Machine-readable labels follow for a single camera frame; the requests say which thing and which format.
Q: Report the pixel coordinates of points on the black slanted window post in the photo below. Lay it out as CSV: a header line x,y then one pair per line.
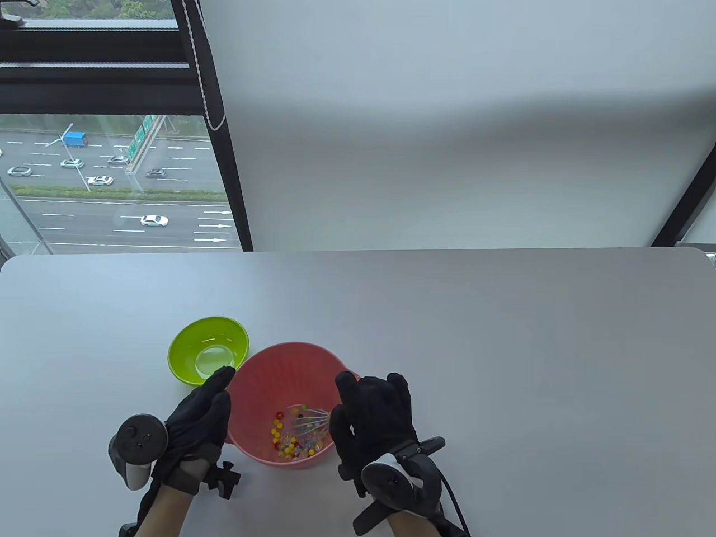
x,y
685,210

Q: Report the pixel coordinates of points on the person's left hand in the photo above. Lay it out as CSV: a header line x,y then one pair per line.
x,y
196,425

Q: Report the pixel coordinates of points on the pile of colourful plastic decorations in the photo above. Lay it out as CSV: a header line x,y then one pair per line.
x,y
285,442

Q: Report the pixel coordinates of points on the black and white controller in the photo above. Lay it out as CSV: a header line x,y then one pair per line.
x,y
137,439
386,484

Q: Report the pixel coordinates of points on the black window frame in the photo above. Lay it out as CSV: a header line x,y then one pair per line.
x,y
84,89

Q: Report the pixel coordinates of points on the person's right hand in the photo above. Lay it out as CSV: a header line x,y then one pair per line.
x,y
380,414

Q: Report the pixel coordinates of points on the person's right forearm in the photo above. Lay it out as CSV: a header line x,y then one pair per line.
x,y
408,528

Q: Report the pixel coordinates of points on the person's left forearm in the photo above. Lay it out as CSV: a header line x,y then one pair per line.
x,y
165,512

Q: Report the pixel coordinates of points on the pink plastic salad bowl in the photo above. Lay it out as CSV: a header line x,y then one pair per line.
x,y
279,369

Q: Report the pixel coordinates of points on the black and white right controller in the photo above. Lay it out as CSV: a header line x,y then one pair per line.
x,y
386,484

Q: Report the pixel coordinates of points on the white roller blind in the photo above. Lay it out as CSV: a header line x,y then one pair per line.
x,y
447,140

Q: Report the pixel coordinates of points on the small green plastic bowl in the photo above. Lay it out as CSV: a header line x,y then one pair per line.
x,y
187,341

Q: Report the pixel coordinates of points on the black glove sensor clamp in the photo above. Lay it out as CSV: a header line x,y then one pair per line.
x,y
226,484

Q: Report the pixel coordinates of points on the black and white left controller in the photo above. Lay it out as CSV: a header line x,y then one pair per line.
x,y
137,439

